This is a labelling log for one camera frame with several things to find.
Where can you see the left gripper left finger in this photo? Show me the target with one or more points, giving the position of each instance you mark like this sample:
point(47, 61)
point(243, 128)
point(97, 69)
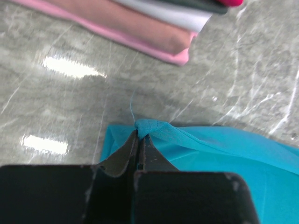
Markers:
point(70, 194)

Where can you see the grey white folded t shirt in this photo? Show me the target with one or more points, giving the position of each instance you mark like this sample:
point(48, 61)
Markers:
point(188, 14)

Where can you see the salmon pink folded t shirt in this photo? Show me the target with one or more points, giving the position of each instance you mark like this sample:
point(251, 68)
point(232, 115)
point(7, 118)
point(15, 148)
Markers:
point(109, 14)

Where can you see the magenta folded t shirt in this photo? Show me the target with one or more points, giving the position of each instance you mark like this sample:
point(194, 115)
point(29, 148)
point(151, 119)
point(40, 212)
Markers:
point(231, 3)

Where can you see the teal t shirt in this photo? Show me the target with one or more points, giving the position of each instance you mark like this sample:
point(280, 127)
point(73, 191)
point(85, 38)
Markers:
point(270, 168)

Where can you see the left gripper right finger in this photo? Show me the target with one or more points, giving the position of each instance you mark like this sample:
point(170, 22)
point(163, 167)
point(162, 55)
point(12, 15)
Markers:
point(165, 195)

